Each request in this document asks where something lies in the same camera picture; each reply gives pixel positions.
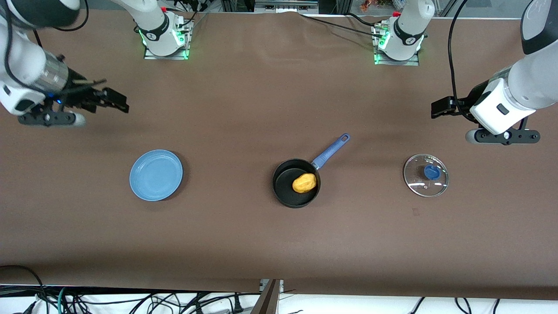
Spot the glass lid with blue knob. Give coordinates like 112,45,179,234
402,154,450,198

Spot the yellow potato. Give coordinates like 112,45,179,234
292,173,318,194

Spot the blue round plate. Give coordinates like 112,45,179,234
129,150,184,202

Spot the brown table cover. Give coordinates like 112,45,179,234
0,9,558,301

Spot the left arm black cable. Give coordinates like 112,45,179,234
448,0,472,123

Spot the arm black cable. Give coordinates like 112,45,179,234
0,0,108,88
448,0,472,123

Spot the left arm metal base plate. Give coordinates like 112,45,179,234
373,23,421,67

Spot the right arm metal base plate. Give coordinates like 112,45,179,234
143,17,191,61

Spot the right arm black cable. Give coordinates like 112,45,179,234
0,0,108,88

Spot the short black table cable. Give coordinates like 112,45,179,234
344,12,384,29

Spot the long black table cable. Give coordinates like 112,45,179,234
300,14,386,39

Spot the black pot with blue handle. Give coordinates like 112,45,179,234
271,133,351,209

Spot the black looped floor cable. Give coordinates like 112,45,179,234
0,265,46,314

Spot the silver aluminium frame bar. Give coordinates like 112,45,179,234
255,0,320,12

